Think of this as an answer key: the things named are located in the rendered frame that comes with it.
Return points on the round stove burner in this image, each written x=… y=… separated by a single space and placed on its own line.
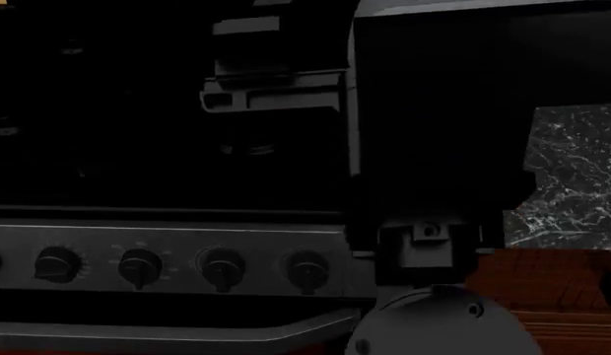
x=249 y=148
x=4 y=130
x=71 y=49

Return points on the grey stove control panel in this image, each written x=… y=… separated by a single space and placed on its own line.
x=177 y=240

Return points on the black stove knob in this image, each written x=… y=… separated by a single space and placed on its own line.
x=139 y=267
x=56 y=264
x=220 y=267
x=305 y=271

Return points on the brown wooden cabinet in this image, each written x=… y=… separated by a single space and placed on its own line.
x=547 y=288

